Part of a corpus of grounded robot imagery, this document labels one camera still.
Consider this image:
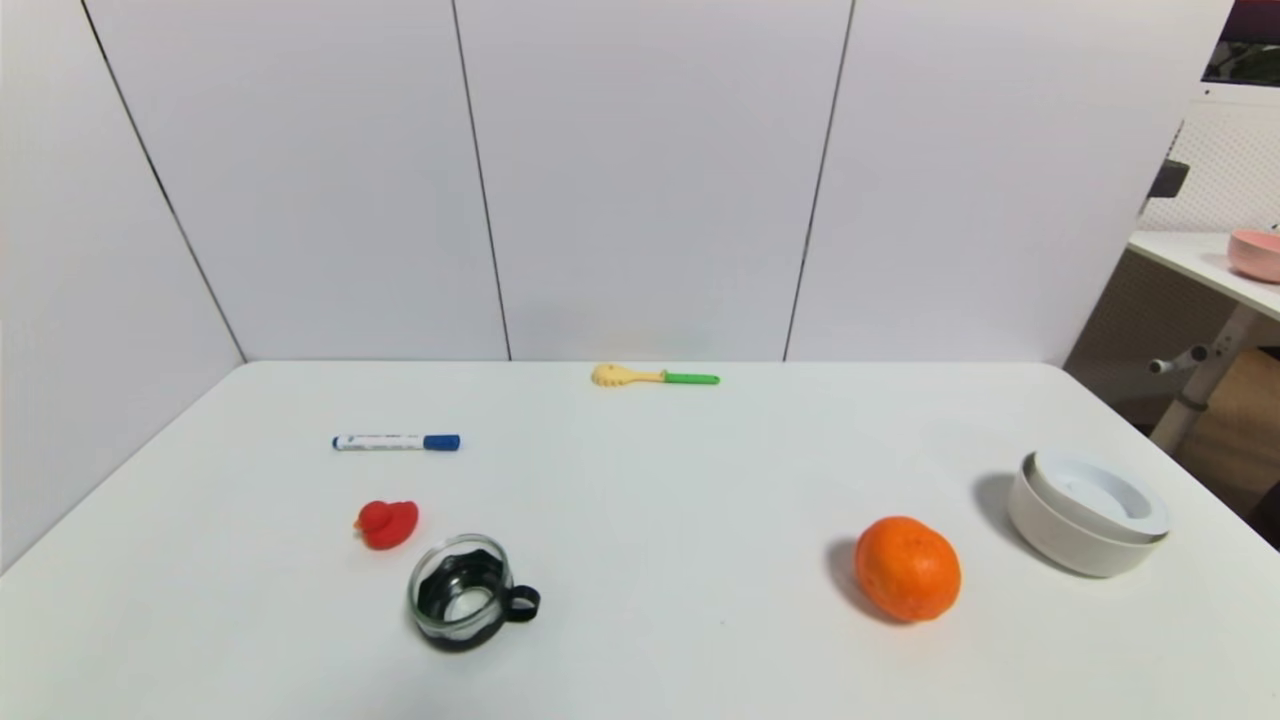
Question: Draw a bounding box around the white perforated panel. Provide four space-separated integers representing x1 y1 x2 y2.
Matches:
1138 85 1280 233

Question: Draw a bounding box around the white desk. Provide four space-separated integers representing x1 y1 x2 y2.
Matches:
1128 230 1280 453

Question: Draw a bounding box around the pink bowl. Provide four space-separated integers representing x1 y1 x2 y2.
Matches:
1228 227 1280 285

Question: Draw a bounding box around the glass cup with black sleeve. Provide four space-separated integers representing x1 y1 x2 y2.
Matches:
405 534 542 656

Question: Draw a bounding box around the white round lid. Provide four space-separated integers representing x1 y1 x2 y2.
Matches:
1022 450 1171 546

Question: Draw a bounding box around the orange mandarin fruit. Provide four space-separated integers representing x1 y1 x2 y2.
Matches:
853 515 963 625

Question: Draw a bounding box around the grey desk crank handle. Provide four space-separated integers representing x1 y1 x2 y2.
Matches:
1148 345 1213 377

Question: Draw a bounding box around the blue capped white marker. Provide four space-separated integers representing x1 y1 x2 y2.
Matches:
332 432 462 452

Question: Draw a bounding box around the beige round bowl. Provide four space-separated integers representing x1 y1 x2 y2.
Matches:
1007 455 1169 579

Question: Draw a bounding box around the dark monitor screen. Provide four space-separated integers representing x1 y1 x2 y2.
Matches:
1203 0 1280 86

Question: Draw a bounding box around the yellow pasta spoon green handle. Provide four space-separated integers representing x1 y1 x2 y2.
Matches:
590 362 722 389

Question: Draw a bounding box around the red rubber duck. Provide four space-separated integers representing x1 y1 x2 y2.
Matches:
352 500 420 552

